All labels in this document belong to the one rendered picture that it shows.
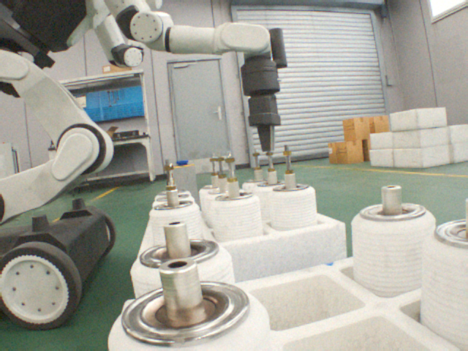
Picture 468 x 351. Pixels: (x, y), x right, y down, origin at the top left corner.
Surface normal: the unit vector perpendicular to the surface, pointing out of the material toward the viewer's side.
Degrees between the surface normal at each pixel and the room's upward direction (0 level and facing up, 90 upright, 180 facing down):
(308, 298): 90
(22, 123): 90
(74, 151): 90
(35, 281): 90
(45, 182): 106
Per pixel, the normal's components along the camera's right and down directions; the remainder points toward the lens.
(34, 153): 0.20, 0.05
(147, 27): -0.10, 0.43
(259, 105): -0.36, 0.11
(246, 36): -0.07, 0.08
